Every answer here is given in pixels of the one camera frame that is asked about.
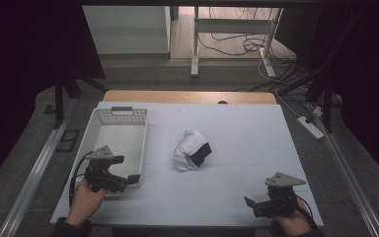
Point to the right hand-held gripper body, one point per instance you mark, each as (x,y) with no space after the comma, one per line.
(278,204)

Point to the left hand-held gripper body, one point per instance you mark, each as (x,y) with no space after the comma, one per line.
(100,177)

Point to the white plastic basket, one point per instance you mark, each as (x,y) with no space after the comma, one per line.
(118,141)

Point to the white and black garment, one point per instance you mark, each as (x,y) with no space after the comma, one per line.
(187,149)

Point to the person's right hand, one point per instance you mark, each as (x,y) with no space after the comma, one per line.
(292,225)

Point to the person's left hand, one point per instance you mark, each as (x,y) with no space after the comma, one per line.
(85,204)

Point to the black floor plate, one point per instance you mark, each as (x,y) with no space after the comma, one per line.
(68,141)

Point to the white power strip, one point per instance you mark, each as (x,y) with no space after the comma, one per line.
(310,127)

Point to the black metal stand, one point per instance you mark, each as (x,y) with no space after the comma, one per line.
(325,98)
(59,98)

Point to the white plug adapter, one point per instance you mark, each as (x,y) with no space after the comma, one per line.
(317,111)

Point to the dark table grommet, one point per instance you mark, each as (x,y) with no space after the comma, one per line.
(222,102)

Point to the white cabinet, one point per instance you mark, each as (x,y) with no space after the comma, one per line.
(128,29)

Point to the aluminium rail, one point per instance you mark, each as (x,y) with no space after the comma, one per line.
(34,174)
(350,174)

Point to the white desk frame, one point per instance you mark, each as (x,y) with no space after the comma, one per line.
(233,25)

